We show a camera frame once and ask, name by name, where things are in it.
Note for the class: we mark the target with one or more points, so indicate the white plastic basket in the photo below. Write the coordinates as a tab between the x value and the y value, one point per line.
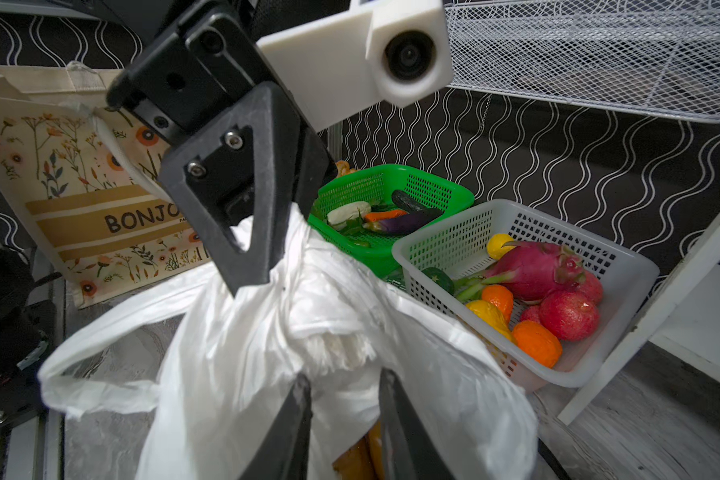
617	281

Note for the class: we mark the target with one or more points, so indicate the purple eggplant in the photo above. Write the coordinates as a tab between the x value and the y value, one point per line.
405	224

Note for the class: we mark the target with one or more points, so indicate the orange carrot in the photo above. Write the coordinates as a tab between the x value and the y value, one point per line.
384	215

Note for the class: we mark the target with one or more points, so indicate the green plastic basket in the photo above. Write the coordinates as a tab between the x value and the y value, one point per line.
376	186

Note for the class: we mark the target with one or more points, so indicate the green leafy vegetable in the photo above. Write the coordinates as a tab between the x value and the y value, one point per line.
352	231

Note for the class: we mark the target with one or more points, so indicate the orange fruit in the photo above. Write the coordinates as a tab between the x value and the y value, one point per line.
538	343

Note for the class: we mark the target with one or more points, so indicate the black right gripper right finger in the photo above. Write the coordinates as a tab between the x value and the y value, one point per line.
407	450

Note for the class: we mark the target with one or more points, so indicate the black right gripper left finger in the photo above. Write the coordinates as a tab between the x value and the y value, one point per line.
284	452

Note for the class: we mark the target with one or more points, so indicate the cream floral tote bag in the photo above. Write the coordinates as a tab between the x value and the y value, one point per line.
82	180

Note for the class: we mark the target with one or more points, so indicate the dark green cucumber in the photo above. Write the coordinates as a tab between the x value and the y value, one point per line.
406	202

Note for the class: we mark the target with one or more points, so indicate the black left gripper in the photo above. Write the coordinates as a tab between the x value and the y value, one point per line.
232	178

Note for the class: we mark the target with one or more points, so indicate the white plastic grocery bag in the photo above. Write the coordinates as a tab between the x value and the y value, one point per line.
323	315

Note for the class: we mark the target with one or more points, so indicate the small orange tangerine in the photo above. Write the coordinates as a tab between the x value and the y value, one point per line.
501	297

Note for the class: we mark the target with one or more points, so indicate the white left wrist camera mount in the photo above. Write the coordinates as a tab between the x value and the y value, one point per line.
339	65

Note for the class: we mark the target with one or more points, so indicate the white two-tier shelf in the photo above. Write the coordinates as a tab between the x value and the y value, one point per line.
682	317

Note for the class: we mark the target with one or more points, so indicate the white daikon radish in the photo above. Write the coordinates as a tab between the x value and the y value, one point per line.
340	216

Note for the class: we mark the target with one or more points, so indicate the red apple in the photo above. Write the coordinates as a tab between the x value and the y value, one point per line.
570	316

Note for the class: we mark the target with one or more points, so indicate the dark green avocado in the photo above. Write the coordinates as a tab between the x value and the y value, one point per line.
440	278

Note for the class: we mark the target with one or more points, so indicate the yellow lemon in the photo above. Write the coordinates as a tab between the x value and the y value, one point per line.
499	245

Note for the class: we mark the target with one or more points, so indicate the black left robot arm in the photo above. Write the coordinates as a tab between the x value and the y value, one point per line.
149	18

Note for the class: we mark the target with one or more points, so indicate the white wire wall basket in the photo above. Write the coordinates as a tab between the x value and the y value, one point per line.
655	58

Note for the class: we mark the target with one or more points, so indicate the pink dragon fruit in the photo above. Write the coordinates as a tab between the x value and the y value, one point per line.
531	271

